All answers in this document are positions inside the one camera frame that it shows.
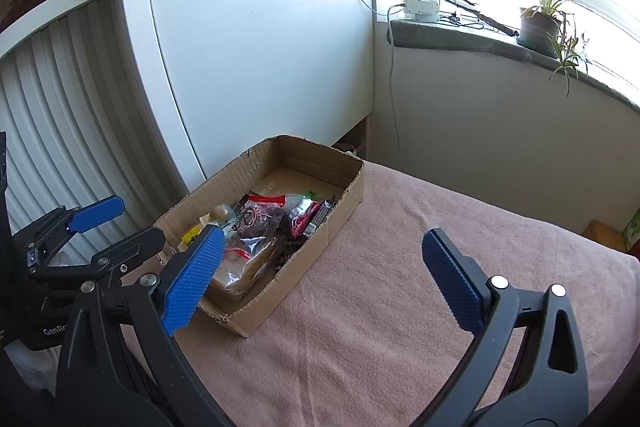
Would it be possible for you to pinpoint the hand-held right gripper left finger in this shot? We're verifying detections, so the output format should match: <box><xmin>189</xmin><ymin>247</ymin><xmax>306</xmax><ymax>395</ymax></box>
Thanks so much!
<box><xmin>54</xmin><ymin>224</ymin><xmax>236</xmax><ymax>427</ymax></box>

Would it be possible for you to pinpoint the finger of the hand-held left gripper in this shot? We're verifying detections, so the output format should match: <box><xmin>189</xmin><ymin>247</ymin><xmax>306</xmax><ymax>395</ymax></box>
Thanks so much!
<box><xmin>20</xmin><ymin>196</ymin><xmax>126</xmax><ymax>268</ymax></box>
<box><xmin>34</xmin><ymin>227</ymin><xmax>166</xmax><ymax>294</ymax></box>

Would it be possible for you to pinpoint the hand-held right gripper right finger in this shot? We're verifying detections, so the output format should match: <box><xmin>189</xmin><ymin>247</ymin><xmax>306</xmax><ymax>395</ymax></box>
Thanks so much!
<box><xmin>421</xmin><ymin>228</ymin><xmax>591</xmax><ymax>427</ymax></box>

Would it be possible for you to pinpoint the white pink printed packet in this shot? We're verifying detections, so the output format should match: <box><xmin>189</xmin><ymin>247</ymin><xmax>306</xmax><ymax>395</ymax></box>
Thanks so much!
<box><xmin>207</xmin><ymin>234</ymin><xmax>283</xmax><ymax>298</ymax></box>

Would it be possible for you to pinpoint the brown jelly cup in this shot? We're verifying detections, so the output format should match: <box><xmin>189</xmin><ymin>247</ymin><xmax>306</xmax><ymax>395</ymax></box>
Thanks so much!
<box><xmin>207</xmin><ymin>203</ymin><xmax>238</xmax><ymax>233</ymax></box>

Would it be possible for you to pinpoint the brownie packet with red ends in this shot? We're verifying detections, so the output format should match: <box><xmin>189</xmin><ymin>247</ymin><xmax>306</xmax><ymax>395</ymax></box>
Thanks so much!
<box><xmin>234</xmin><ymin>194</ymin><xmax>288</xmax><ymax>240</ymax></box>

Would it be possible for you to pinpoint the cardboard box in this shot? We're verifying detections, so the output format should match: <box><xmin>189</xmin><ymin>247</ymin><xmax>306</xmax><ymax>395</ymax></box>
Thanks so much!
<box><xmin>152</xmin><ymin>134</ymin><xmax>366</xmax><ymax>339</ymax></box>

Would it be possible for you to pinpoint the cookie packet with red ends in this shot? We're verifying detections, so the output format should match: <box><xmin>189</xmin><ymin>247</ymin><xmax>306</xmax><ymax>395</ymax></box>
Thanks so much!
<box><xmin>285</xmin><ymin>194</ymin><xmax>321</xmax><ymax>238</ymax></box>

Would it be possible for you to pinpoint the white ribbed panel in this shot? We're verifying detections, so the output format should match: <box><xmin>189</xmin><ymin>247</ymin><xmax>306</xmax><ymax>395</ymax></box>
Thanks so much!
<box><xmin>0</xmin><ymin>0</ymin><xmax>201</xmax><ymax>268</ymax></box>

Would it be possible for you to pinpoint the small brown carton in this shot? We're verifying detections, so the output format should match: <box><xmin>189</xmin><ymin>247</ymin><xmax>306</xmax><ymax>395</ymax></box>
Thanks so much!
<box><xmin>582</xmin><ymin>219</ymin><xmax>628</xmax><ymax>253</ymax></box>

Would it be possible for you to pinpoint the green carton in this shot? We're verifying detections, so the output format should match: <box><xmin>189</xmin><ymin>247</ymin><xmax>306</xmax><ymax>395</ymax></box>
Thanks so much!
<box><xmin>622</xmin><ymin>207</ymin><xmax>640</xmax><ymax>253</ymax></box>

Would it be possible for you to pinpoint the white cabinet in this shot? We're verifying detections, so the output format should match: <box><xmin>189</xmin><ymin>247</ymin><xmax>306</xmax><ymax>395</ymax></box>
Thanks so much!
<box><xmin>115</xmin><ymin>0</ymin><xmax>376</xmax><ymax>202</ymax></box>

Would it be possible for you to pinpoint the grey stone windowsill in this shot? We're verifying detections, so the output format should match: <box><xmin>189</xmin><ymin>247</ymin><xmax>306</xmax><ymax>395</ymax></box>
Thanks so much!
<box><xmin>387</xmin><ymin>18</ymin><xmax>640</xmax><ymax>110</ymax></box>

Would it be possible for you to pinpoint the potted spider plant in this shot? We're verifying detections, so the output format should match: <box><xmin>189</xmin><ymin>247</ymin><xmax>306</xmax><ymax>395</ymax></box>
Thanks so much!
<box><xmin>510</xmin><ymin>0</ymin><xmax>591</xmax><ymax>98</ymax></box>

